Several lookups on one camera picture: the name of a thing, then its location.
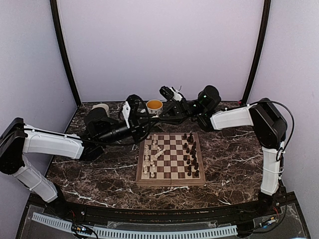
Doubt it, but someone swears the white cable duct strip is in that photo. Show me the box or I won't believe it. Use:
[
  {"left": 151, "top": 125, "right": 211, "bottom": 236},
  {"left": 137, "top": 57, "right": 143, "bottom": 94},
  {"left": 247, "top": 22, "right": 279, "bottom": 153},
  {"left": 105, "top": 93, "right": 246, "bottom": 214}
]
[{"left": 31, "top": 212, "right": 238, "bottom": 239}]

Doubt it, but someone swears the white ceramic mug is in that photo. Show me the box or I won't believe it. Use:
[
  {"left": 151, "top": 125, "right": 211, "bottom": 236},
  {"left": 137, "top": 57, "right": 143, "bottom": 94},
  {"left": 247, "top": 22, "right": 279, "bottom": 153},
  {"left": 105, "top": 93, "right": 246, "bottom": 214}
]
[{"left": 92, "top": 103, "right": 110, "bottom": 117}]

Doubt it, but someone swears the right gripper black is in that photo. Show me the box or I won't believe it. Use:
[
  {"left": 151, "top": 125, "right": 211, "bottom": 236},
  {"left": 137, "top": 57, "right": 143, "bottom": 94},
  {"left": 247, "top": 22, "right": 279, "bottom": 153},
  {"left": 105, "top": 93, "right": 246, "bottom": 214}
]
[{"left": 159, "top": 97, "right": 207, "bottom": 125}]

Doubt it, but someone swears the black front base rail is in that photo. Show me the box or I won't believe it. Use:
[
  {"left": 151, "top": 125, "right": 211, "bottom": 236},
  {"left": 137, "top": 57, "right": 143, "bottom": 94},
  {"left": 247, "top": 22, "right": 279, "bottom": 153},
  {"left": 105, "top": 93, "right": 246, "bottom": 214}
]
[{"left": 24, "top": 193, "right": 297, "bottom": 225}]

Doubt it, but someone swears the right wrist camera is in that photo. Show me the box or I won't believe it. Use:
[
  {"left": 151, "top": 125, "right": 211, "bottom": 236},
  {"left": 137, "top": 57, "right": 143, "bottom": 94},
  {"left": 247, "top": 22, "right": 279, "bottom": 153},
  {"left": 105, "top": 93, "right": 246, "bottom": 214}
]
[{"left": 159, "top": 86, "right": 184, "bottom": 102}]

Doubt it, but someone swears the yellow inside patterned mug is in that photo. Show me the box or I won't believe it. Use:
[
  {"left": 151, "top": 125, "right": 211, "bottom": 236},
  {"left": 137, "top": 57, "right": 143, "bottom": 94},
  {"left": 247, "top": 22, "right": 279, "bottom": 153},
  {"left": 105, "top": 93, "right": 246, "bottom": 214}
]
[{"left": 146, "top": 100, "right": 163, "bottom": 116}]

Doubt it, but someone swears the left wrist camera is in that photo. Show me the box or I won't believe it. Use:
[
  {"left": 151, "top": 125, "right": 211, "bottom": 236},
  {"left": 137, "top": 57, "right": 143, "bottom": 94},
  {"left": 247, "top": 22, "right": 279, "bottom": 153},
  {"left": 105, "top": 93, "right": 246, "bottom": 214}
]
[{"left": 122, "top": 94, "right": 146, "bottom": 129}]

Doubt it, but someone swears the black frame post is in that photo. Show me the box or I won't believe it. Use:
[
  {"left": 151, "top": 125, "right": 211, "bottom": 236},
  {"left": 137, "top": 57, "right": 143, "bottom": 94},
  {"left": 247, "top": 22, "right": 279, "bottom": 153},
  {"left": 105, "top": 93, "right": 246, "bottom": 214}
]
[
  {"left": 49, "top": 0, "right": 82, "bottom": 107},
  {"left": 241, "top": 0, "right": 271, "bottom": 104}
]

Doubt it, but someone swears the black frame post left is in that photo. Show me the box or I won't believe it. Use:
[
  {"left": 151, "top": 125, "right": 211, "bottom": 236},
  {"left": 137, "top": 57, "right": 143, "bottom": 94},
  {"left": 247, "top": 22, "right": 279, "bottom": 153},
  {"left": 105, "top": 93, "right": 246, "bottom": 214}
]
[{"left": 49, "top": 0, "right": 82, "bottom": 107}]

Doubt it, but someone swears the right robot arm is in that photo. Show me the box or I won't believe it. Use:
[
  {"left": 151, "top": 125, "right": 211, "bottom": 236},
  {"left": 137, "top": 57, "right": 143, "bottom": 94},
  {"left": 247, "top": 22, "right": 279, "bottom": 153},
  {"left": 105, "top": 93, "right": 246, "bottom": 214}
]
[{"left": 159, "top": 85, "right": 288, "bottom": 196}]

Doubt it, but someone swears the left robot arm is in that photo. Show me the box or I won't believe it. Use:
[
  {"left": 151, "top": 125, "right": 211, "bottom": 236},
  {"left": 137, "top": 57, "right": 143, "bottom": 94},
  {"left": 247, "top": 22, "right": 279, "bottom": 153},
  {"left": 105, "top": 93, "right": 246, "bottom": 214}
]
[{"left": 0, "top": 114, "right": 159, "bottom": 217}]

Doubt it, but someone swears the wooden chess board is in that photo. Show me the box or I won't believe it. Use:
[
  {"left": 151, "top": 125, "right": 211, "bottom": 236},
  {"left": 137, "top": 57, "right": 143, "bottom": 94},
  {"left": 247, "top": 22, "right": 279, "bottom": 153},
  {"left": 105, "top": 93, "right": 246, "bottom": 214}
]
[{"left": 136, "top": 132, "right": 206, "bottom": 187}]

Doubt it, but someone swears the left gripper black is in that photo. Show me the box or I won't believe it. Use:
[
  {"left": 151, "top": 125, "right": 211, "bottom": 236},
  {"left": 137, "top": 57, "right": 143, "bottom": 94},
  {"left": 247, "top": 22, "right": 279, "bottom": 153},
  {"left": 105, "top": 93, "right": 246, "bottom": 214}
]
[{"left": 98, "top": 112, "right": 159, "bottom": 146}]

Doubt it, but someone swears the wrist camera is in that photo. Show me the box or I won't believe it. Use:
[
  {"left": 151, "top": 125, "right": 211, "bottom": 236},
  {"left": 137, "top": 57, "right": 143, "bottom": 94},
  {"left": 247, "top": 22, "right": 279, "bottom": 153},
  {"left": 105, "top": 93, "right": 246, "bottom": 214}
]
[
  {"left": 122, "top": 94, "right": 146, "bottom": 129},
  {"left": 159, "top": 86, "right": 184, "bottom": 102}
]

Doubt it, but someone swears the white chess queen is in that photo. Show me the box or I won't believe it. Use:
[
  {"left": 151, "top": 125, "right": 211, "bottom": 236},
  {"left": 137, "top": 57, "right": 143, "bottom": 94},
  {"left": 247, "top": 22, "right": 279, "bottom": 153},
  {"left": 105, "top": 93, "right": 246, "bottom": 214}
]
[{"left": 154, "top": 148, "right": 166, "bottom": 158}]

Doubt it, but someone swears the black frame post right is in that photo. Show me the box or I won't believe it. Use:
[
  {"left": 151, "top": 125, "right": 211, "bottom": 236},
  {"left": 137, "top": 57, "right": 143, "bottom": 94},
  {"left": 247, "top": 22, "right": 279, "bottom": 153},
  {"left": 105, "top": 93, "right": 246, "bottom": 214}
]
[{"left": 241, "top": 0, "right": 271, "bottom": 104}]

